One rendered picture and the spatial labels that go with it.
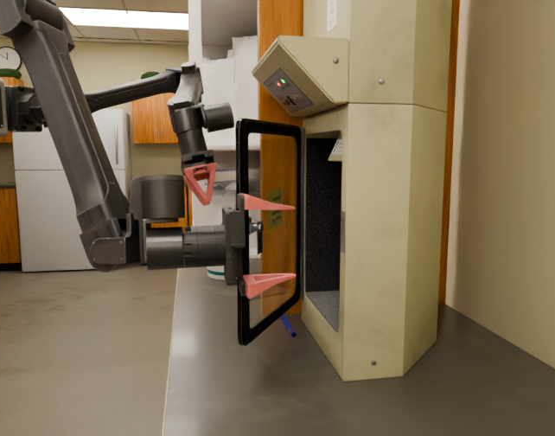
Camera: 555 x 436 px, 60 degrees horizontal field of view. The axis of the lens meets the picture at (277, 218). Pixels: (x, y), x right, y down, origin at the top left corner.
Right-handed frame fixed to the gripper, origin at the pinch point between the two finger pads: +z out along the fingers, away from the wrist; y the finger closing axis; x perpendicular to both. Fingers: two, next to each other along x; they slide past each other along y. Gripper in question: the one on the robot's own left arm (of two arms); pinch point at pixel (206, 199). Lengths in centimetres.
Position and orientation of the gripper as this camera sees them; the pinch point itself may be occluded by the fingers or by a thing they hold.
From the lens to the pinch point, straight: 104.0
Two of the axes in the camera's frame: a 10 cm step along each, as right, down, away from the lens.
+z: 2.6, 9.6, -0.9
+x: -9.4, 2.3, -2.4
